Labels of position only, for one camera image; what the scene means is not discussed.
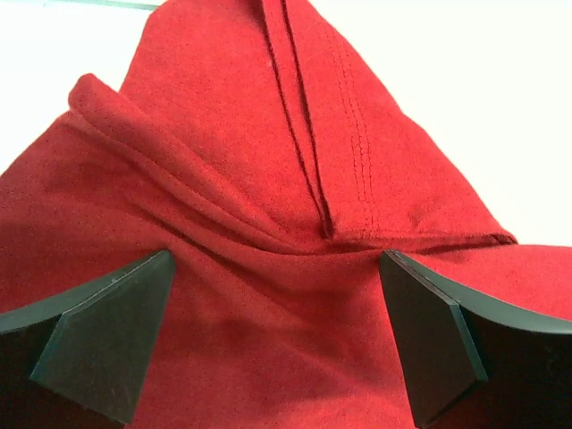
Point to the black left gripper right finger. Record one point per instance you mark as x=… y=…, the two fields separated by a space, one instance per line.
x=470 y=360

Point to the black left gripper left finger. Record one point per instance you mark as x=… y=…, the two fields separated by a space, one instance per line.
x=79 y=359

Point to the red garment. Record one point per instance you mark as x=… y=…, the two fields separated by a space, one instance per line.
x=251 y=140

